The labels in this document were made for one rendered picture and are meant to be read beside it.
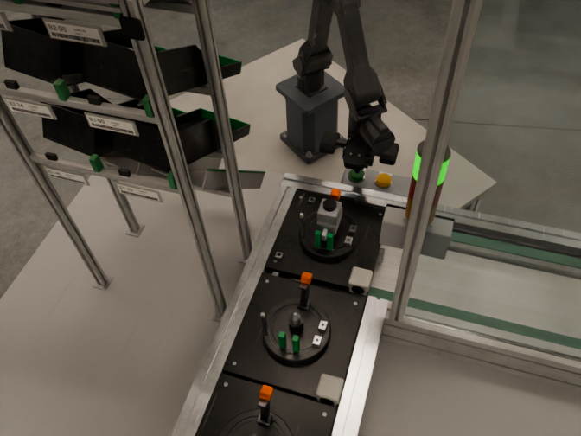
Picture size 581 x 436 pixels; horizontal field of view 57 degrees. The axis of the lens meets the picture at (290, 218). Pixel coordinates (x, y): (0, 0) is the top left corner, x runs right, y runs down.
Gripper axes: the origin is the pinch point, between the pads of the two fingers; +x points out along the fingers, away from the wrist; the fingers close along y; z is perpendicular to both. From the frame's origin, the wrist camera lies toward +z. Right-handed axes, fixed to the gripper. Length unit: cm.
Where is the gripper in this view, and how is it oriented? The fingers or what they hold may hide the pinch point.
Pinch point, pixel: (358, 162)
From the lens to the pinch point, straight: 136.9
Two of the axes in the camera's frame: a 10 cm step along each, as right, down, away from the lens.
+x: 0.5, 6.3, 7.8
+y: 9.5, 2.1, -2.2
